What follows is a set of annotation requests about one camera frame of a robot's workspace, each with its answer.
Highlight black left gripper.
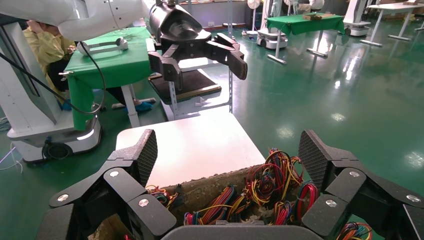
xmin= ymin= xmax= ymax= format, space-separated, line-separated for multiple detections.
xmin=148 ymin=3 xmax=249 ymax=91

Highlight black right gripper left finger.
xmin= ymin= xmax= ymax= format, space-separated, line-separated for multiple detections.
xmin=35 ymin=129 xmax=177 ymax=240

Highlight blue shoe cover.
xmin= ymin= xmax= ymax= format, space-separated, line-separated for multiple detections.
xmin=125 ymin=100 xmax=154 ymax=115

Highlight green cloth covered table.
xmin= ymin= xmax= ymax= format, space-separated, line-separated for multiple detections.
xmin=265 ymin=12 xmax=346 ymax=65

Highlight black hanging cable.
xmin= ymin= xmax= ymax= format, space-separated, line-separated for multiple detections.
xmin=0 ymin=41 xmax=107 ymax=116

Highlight person in yellow coat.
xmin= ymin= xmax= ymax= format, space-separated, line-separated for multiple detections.
xmin=22 ymin=19 xmax=78 ymax=112

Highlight flat brown cardboard piece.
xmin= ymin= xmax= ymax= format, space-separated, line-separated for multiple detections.
xmin=302 ymin=12 xmax=336 ymax=21

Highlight white desk with legs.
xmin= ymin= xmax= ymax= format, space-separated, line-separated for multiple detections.
xmin=360 ymin=1 xmax=424 ymax=48

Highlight white standing fan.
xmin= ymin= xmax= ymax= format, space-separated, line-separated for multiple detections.
xmin=245 ymin=0 xmax=262 ymax=36

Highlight multicolour wire bundle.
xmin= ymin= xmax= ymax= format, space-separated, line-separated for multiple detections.
xmin=246 ymin=148 xmax=304 ymax=206
xmin=145 ymin=184 xmax=186 ymax=210
xmin=271 ymin=180 xmax=320 ymax=226
xmin=183 ymin=185 xmax=246 ymax=226

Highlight brown pulp cardboard box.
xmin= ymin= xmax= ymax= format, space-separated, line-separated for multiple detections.
xmin=88 ymin=164 xmax=319 ymax=240

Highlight white table leg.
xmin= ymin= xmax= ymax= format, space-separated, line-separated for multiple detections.
xmin=111 ymin=84 xmax=157 ymax=128

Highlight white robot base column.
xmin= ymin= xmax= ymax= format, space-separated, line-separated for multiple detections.
xmin=0 ymin=23 xmax=102 ymax=164

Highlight white floor cables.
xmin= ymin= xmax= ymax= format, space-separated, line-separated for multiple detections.
xmin=0 ymin=142 xmax=24 ymax=175

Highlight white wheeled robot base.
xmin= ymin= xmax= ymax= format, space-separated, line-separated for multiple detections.
xmin=256 ymin=0 xmax=288 ymax=51
xmin=342 ymin=0 xmax=372 ymax=37

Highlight green tablecloth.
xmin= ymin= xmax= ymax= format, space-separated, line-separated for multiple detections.
xmin=64 ymin=26 xmax=157 ymax=132

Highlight black mat board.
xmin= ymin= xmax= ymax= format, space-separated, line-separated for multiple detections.
xmin=148 ymin=69 xmax=222 ymax=105

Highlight grey metal shelf rack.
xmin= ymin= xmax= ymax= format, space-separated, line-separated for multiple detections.
xmin=145 ymin=36 xmax=234 ymax=122

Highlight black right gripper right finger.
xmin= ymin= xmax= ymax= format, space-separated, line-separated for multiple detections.
xmin=298 ymin=129 xmax=424 ymax=240

